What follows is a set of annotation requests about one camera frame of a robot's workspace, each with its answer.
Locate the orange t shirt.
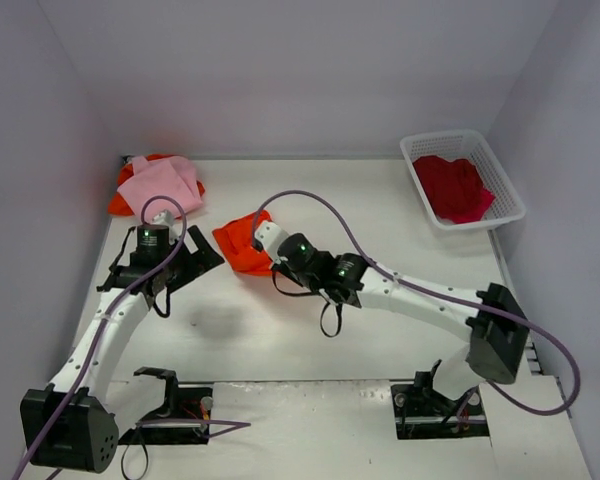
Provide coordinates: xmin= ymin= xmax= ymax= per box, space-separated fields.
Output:
xmin=212 ymin=213 xmax=271 ymax=277
xmin=106 ymin=153 xmax=206 ymax=220

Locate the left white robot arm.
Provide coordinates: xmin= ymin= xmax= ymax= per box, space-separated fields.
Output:
xmin=20 ymin=224 xmax=224 ymax=473

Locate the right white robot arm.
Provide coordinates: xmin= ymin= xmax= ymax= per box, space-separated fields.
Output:
xmin=254 ymin=225 xmax=529 ymax=412

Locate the orange folded t shirt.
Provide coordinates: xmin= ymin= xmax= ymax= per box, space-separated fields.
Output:
xmin=106 ymin=153 xmax=206 ymax=220

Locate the pink folded t shirt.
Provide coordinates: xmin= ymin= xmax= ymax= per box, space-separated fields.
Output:
xmin=117 ymin=155 xmax=204 ymax=224

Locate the red t shirt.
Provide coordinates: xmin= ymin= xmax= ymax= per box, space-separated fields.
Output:
xmin=413 ymin=155 xmax=495 ymax=224

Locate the white plastic basket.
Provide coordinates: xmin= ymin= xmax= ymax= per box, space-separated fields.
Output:
xmin=399 ymin=129 xmax=526 ymax=232

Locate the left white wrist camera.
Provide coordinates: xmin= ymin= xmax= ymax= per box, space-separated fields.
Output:
xmin=151 ymin=210 xmax=176 ymax=228

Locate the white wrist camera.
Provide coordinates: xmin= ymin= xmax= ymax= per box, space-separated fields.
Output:
xmin=151 ymin=210 xmax=176 ymax=228
xmin=253 ymin=221 xmax=289 ymax=263

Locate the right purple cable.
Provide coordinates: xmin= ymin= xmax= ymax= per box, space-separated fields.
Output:
xmin=252 ymin=189 xmax=581 ymax=425

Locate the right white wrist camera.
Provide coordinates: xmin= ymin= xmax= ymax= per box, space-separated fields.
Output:
xmin=253 ymin=221 xmax=289 ymax=263

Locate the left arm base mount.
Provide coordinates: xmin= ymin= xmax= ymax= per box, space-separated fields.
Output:
xmin=118 ymin=367 xmax=213 ymax=446

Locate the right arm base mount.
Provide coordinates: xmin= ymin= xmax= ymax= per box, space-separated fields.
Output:
xmin=390 ymin=360 xmax=490 ymax=440

